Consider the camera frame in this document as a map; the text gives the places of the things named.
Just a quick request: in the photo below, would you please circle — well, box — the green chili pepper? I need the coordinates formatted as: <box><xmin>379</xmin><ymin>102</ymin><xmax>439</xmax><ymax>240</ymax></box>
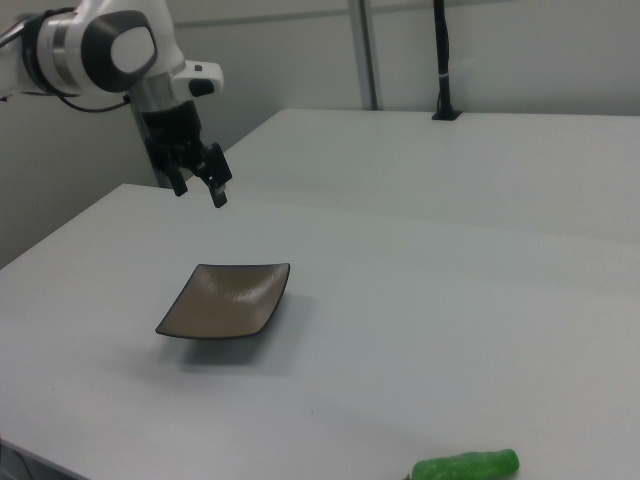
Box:
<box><xmin>402</xmin><ymin>448</ymin><xmax>521</xmax><ymax>480</ymax></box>

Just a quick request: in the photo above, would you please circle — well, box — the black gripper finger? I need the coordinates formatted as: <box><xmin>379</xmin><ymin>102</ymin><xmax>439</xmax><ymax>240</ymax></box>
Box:
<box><xmin>192</xmin><ymin>142</ymin><xmax>234</xmax><ymax>209</ymax></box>
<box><xmin>167</xmin><ymin>163</ymin><xmax>190</xmax><ymax>198</ymax></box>

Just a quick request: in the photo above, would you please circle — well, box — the square brown ceramic plate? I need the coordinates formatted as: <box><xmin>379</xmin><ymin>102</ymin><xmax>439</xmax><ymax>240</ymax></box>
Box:
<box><xmin>155</xmin><ymin>262</ymin><xmax>292</xmax><ymax>341</ymax></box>

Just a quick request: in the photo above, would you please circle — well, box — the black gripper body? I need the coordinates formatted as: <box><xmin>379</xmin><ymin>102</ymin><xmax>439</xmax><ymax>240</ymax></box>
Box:
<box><xmin>141</xmin><ymin>101</ymin><xmax>207</xmax><ymax>174</ymax></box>

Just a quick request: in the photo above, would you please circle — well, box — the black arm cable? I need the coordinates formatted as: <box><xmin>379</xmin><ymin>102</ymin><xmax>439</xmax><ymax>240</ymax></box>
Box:
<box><xmin>58</xmin><ymin>93</ymin><xmax>134</xmax><ymax>113</ymax></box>

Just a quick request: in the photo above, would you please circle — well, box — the grey metal partition post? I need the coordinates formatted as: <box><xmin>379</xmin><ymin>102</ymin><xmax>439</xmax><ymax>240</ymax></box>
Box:
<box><xmin>347</xmin><ymin>0</ymin><xmax>379</xmax><ymax>111</ymax></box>

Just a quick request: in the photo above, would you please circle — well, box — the black camera stand white band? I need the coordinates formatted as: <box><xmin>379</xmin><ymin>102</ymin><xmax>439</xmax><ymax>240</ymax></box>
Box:
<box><xmin>431</xmin><ymin>0</ymin><xmax>464</xmax><ymax>122</ymax></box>

